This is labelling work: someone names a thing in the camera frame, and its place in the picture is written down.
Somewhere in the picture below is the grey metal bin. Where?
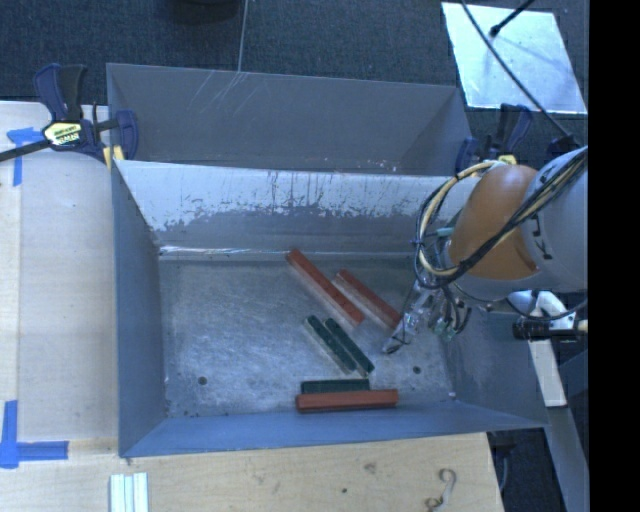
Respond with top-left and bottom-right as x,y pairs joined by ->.
104,62 -> 552,459

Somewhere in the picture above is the black cylinder on white bracket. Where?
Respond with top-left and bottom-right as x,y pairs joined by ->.
506,289 -> 590,344

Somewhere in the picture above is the pale wood board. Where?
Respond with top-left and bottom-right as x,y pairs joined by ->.
16,147 -> 121,444

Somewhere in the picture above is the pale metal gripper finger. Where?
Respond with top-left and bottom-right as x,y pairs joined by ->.
381,313 -> 413,355
392,319 -> 424,354

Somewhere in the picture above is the red-brown flat block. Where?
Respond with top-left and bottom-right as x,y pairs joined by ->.
294,388 -> 401,414
331,268 -> 403,332
285,247 -> 367,330

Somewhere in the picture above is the dark green flat block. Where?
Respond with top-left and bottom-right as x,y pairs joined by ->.
300,377 -> 372,396
324,316 -> 377,378
302,314 -> 360,376

